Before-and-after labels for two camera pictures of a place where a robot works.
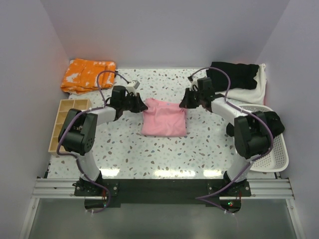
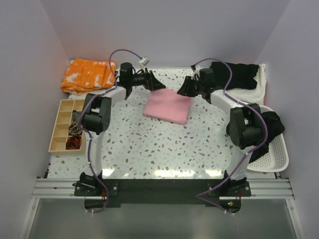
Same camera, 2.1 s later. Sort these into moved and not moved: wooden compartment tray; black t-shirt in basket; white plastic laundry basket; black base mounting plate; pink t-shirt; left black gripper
Moved: left black gripper; pink t-shirt
Not moved: black base mounting plate; wooden compartment tray; black t-shirt in basket; white plastic laundry basket
